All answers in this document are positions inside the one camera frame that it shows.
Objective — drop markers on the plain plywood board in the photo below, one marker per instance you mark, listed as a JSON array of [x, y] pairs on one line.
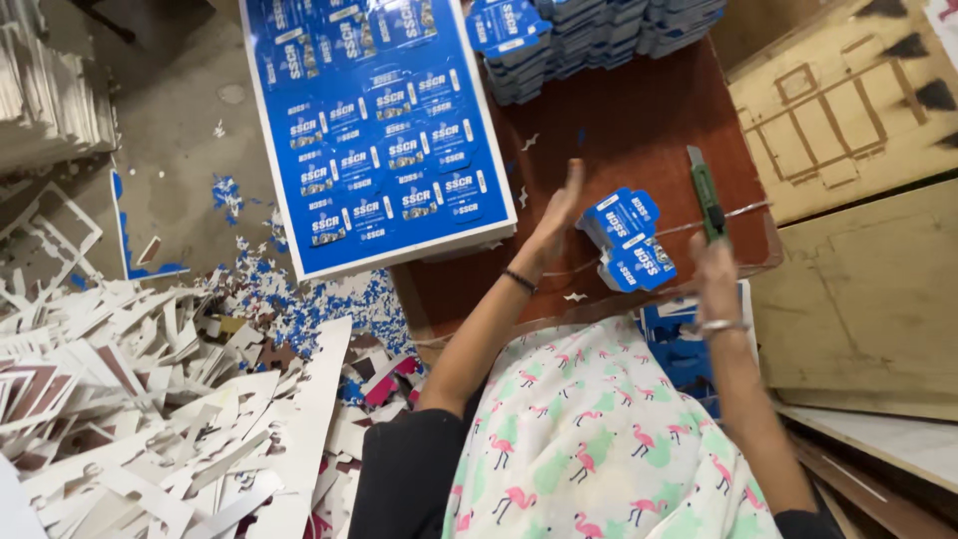
[[868, 299]]

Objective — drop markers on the flamingo print garment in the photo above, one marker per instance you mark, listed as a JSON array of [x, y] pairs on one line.
[[606, 442]]

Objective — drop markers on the pile of white sheets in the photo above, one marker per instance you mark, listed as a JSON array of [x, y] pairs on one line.
[[49, 90]]

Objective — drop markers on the brown wooden work table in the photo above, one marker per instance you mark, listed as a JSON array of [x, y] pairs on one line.
[[636, 135]]

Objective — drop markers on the black trousers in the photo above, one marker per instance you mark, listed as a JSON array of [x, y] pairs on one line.
[[408, 479]]

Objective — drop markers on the black wrist band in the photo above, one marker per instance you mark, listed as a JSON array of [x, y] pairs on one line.
[[520, 281]]

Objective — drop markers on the person's left hand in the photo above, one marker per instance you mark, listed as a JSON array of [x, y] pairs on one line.
[[552, 224]]

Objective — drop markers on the wooden die-cutting board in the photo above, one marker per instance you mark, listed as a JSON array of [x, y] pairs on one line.
[[838, 112]]

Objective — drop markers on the person's right hand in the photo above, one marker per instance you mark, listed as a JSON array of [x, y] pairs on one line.
[[717, 281]]

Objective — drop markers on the wooden planks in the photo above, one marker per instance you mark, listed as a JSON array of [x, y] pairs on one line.
[[876, 471]]

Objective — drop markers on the person's right fingers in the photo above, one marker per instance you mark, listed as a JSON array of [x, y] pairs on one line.
[[711, 251]]

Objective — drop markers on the green utility knife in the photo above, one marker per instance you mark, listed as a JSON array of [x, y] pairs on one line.
[[706, 196]]

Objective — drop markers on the blue-edged waste frame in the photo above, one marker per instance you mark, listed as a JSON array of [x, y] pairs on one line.
[[123, 239]]

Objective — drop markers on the heap of white cardboard scraps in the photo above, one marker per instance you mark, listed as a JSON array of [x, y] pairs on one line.
[[150, 419]]

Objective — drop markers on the stack of large blue printed sheets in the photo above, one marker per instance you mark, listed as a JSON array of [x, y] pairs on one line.
[[378, 127]]

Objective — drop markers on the small stack of blue cut-outs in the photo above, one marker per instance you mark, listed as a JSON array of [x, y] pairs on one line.
[[627, 239]]

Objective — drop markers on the blue sheets beside table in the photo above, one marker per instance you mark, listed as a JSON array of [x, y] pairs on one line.
[[673, 352]]

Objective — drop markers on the silver bangle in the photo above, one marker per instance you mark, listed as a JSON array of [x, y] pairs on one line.
[[723, 326]]

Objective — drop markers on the person's left fingers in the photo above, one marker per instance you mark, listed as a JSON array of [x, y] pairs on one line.
[[572, 187]]

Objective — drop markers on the rows of stacked blue cards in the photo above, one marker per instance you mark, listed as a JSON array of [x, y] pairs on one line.
[[591, 37]]

